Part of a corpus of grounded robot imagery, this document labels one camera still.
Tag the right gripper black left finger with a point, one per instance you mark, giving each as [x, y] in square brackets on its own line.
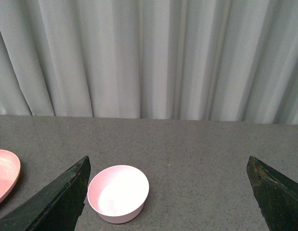
[56, 207]

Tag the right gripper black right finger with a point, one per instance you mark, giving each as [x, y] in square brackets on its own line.
[276, 194]

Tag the light pink bowl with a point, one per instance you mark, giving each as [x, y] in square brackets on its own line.
[118, 193]

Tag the pink plate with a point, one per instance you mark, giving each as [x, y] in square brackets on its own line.
[10, 167]

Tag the white curtain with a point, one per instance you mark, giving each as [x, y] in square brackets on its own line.
[222, 60]

